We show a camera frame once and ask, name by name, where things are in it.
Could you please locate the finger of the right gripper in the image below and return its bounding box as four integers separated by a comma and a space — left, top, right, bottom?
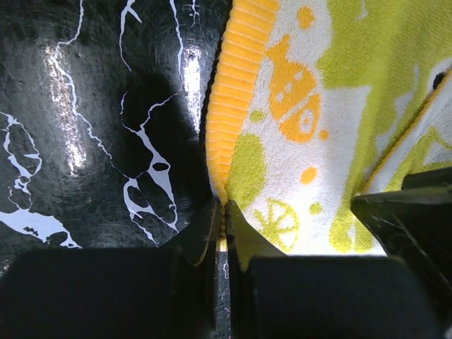
351, 167, 451, 318

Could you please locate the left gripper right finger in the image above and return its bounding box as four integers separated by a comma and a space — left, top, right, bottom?
225, 201, 444, 338

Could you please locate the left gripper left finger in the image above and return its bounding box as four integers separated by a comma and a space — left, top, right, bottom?
1, 198, 221, 338

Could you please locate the yellow patterned towel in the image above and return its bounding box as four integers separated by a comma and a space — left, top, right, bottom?
206, 1, 451, 255

